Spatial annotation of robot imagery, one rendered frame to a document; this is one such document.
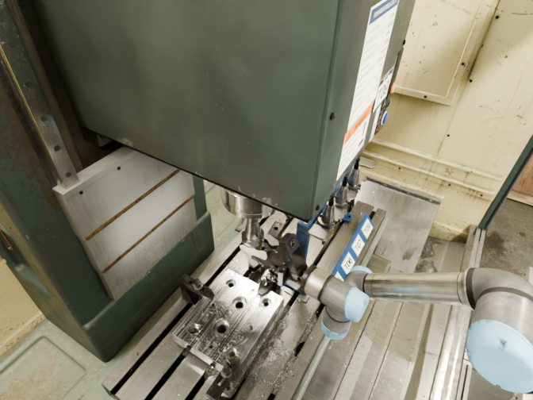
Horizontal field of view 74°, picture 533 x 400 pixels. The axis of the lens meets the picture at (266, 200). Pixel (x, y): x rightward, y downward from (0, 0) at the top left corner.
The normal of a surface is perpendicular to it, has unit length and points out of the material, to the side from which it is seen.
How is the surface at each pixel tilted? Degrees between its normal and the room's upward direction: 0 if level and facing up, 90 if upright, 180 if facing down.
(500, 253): 0
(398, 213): 24
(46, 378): 0
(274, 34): 90
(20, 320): 90
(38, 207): 90
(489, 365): 86
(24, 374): 0
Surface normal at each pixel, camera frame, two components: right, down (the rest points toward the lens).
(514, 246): 0.02, -0.75
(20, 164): 0.86, 0.36
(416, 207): -0.19, -0.45
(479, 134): -0.51, 0.55
